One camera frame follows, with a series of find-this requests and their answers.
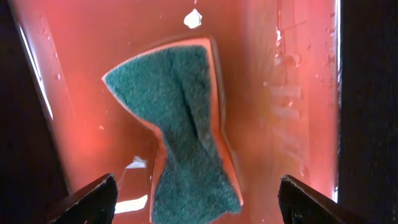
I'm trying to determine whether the black tray with red water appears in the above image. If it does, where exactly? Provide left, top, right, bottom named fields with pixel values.
left=0, top=0, right=398, bottom=224

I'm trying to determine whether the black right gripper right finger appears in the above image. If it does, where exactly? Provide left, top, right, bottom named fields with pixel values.
left=278, top=175, right=369, bottom=224

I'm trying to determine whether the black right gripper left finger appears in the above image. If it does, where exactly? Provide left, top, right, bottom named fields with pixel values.
left=46, top=173, right=118, bottom=224

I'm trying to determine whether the green and orange sponge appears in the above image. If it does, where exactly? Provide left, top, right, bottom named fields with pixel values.
left=102, top=37, right=244, bottom=223

